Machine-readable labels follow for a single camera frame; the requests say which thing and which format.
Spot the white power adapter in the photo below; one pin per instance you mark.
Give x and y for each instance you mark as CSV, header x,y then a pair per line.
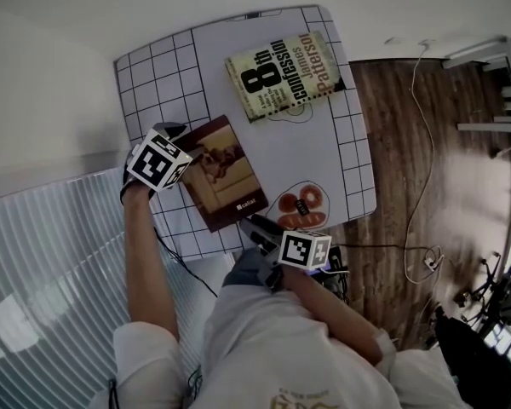
x,y
432,261

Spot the yellow cover book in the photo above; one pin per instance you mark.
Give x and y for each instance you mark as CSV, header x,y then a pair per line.
x,y
281,75

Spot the white grid mat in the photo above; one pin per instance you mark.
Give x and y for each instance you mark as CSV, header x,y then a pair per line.
x,y
162,83

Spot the person's right forearm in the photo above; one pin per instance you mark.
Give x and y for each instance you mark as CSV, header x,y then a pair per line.
x,y
328,309

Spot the brown cover book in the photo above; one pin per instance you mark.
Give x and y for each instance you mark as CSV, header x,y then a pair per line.
x,y
227,177

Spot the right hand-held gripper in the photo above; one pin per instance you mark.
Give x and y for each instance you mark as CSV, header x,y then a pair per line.
x,y
300,249

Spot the person's grey trousers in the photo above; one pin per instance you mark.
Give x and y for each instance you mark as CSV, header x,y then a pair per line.
x,y
242,269

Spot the person's left forearm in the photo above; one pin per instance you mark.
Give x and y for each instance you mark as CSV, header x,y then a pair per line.
x,y
147,254

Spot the black office chair base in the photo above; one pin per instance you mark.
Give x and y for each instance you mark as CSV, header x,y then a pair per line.
x,y
492,290

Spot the person's white shirt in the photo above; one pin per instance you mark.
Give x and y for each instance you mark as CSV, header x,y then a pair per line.
x,y
272,356

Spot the white wooden rack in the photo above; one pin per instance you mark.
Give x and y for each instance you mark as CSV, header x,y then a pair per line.
x,y
500,79

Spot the small black tag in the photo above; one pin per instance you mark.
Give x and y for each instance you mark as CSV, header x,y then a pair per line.
x,y
302,208

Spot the black device under table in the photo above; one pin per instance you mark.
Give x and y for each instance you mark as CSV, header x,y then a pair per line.
x,y
335,271

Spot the black bag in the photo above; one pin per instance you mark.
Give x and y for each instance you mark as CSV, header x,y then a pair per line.
x,y
472,352

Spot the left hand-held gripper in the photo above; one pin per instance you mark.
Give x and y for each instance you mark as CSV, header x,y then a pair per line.
x,y
153,166

